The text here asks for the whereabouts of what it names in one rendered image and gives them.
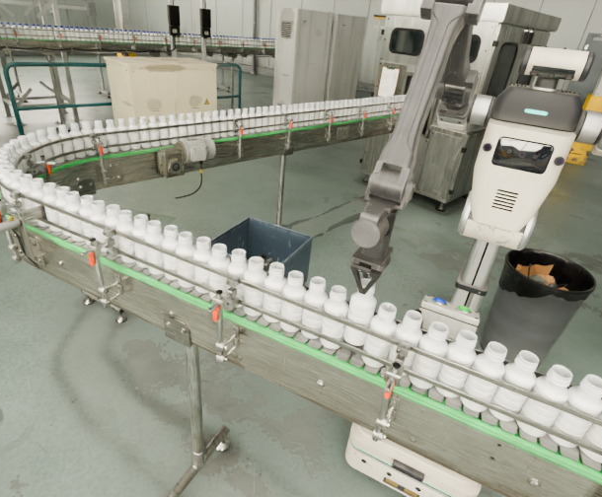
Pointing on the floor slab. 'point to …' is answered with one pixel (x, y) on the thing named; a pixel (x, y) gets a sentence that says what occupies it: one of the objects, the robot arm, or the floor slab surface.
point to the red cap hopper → (6, 63)
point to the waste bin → (535, 304)
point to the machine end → (430, 144)
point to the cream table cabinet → (160, 87)
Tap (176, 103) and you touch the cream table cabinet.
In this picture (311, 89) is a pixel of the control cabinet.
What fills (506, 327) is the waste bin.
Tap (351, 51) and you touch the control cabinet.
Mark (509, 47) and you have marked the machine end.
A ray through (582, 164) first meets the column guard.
